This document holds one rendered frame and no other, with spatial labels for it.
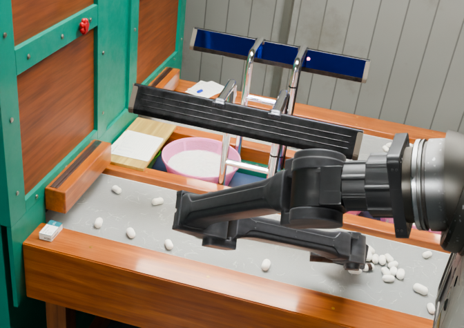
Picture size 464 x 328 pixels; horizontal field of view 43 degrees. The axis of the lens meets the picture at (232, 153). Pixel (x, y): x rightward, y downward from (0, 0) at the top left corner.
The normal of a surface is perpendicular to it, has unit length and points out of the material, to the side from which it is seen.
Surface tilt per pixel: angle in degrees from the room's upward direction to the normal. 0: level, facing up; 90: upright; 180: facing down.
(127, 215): 0
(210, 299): 90
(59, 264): 90
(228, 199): 68
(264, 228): 52
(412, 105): 90
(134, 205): 0
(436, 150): 27
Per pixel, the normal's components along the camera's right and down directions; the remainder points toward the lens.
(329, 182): -0.43, -0.29
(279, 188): -0.82, -0.24
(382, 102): -0.38, 0.41
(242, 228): 0.54, -0.18
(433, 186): -0.44, -0.02
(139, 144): 0.11, -0.86
